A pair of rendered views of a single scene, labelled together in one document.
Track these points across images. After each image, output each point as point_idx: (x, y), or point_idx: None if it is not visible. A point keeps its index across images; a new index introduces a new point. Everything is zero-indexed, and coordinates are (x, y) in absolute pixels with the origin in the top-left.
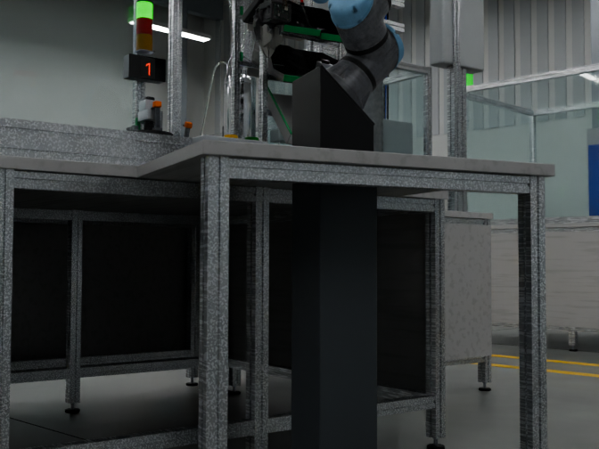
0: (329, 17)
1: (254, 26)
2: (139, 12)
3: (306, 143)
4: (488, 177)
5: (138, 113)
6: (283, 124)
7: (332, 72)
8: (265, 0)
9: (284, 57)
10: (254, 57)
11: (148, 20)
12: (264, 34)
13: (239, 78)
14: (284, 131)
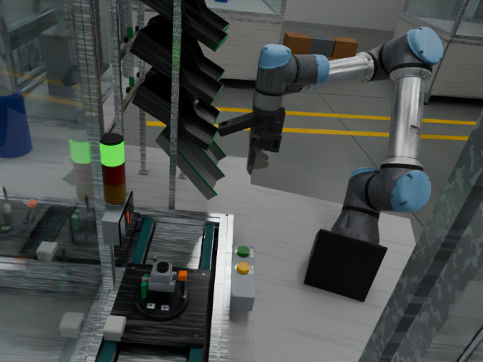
0: None
1: (252, 155)
2: (114, 161)
3: (339, 281)
4: None
5: (151, 284)
6: (202, 183)
7: (374, 237)
8: (261, 126)
9: (150, 82)
10: (139, 100)
11: (124, 164)
12: (256, 159)
13: (123, 123)
14: (205, 189)
